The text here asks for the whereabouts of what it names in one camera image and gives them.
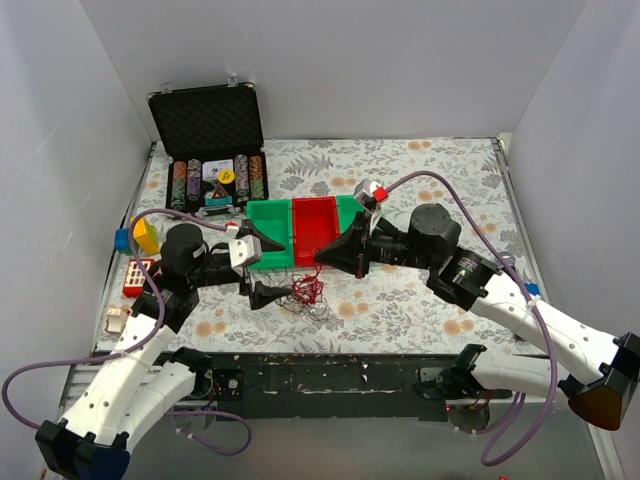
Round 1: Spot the green bin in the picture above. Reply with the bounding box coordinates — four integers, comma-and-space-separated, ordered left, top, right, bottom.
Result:
336, 195, 364, 233
247, 199, 294, 270

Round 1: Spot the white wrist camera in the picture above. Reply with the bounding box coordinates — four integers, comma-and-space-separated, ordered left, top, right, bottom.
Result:
353, 179, 389, 231
228, 235, 263, 272

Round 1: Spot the right green bin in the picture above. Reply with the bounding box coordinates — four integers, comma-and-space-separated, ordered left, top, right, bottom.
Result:
336, 195, 364, 233

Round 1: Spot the red window toy brick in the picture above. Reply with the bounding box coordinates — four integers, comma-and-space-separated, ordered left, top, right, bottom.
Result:
122, 259, 146, 298

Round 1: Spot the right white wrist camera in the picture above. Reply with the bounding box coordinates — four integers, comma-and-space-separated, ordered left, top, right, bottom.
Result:
353, 179, 389, 231

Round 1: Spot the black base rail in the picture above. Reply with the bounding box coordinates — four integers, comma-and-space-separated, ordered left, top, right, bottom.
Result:
154, 352, 501, 424

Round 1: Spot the small blue block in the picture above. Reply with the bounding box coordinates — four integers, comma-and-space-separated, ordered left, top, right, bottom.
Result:
525, 283, 540, 296

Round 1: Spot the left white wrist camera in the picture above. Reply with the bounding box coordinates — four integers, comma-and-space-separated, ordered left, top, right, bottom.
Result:
228, 235, 263, 272

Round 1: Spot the blue toy brick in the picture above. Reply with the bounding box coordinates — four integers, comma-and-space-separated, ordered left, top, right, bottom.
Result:
114, 228, 132, 256

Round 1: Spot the left green bin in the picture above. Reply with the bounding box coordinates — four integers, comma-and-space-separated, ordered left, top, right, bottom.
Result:
247, 199, 294, 270

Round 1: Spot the floral table mat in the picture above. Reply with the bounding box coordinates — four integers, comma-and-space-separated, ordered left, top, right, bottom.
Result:
97, 137, 551, 357

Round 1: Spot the small red white toy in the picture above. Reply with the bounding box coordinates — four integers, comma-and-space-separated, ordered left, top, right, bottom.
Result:
104, 306, 131, 334

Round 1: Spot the aluminium frame rail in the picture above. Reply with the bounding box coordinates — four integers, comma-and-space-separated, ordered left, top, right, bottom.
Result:
59, 365, 101, 407

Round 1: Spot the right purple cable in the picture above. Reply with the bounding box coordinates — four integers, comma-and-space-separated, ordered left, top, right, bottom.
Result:
384, 170, 559, 467

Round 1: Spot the red bin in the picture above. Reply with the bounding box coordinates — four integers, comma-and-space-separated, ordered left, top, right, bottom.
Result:
292, 196, 340, 267

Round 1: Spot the black poker chip case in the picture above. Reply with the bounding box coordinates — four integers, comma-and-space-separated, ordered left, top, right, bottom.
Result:
147, 82, 269, 215

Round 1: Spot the yellow toy brick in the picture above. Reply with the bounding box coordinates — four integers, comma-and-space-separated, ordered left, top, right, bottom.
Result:
129, 217, 160, 257

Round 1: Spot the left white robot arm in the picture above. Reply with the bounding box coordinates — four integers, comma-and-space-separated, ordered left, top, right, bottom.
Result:
35, 220, 289, 479

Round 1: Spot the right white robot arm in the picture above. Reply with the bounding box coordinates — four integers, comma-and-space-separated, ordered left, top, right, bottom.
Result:
314, 204, 639, 431

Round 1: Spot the black microphone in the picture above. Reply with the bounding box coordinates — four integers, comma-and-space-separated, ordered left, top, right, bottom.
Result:
499, 251, 523, 277

